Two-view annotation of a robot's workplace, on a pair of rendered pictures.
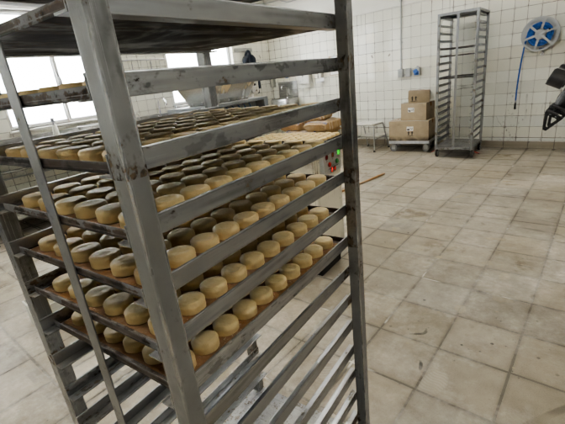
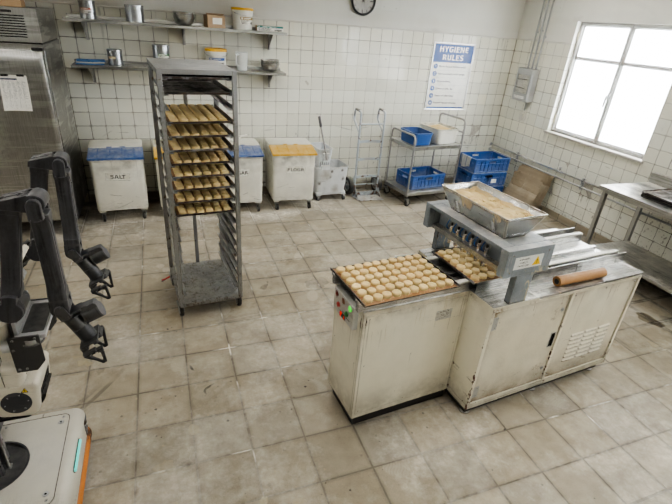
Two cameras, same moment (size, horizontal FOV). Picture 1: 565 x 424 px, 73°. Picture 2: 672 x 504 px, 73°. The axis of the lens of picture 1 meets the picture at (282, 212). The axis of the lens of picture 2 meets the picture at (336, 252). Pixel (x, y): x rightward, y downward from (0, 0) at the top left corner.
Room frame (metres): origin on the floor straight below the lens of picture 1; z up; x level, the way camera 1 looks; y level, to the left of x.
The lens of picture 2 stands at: (3.23, -2.20, 2.15)
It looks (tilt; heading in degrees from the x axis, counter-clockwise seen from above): 27 degrees down; 117
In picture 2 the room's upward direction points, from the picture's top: 5 degrees clockwise
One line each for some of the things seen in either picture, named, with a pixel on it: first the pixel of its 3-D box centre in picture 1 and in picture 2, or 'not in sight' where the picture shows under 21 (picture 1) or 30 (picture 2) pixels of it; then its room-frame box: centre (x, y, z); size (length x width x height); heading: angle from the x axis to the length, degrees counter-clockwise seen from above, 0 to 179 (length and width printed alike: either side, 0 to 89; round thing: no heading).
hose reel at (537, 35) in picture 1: (536, 64); not in sight; (5.06, -3.43, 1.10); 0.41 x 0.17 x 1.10; 49
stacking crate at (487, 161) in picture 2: not in sight; (483, 162); (2.14, 4.40, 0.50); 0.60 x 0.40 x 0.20; 51
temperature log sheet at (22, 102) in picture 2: not in sight; (15, 93); (-1.15, 0.08, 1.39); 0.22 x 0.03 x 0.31; 49
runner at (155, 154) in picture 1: (262, 124); not in sight; (0.71, 0.02, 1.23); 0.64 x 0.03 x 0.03; 144
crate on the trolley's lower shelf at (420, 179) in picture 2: not in sight; (420, 177); (1.46, 3.74, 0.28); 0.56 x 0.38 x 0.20; 57
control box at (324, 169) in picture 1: (330, 161); (345, 307); (2.38, -0.34, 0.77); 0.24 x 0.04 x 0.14; 144
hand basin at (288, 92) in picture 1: (287, 97); not in sight; (7.63, -0.35, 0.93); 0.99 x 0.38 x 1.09; 49
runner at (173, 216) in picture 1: (268, 172); not in sight; (0.71, 0.02, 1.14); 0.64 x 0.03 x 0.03; 144
